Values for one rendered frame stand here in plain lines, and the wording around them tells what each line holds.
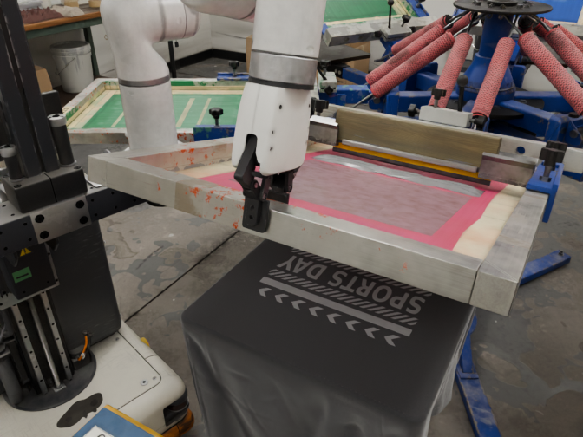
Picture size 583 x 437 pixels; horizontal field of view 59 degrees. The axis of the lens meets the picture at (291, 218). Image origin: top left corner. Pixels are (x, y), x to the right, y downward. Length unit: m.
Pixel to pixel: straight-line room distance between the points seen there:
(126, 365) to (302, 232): 1.32
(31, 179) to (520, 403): 1.81
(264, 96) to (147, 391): 1.32
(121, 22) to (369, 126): 0.55
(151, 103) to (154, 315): 1.56
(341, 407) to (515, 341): 1.65
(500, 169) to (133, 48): 0.72
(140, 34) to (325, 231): 0.54
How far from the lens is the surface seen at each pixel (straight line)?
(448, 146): 1.12
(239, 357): 0.90
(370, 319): 0.93
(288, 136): 0.59
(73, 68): 4.76
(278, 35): 0.57
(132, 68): 0.99
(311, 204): 0.77
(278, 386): 0.90
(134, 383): 1.78
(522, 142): 1.33
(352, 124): 1.18
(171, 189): 0.69
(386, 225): 0.73
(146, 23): 0.97
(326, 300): 0.96
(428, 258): 0.54
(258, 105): 0.56
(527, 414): 2.17
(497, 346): 2.38
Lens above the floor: 1.57
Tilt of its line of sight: 31 degrees down
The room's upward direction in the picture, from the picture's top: straight up
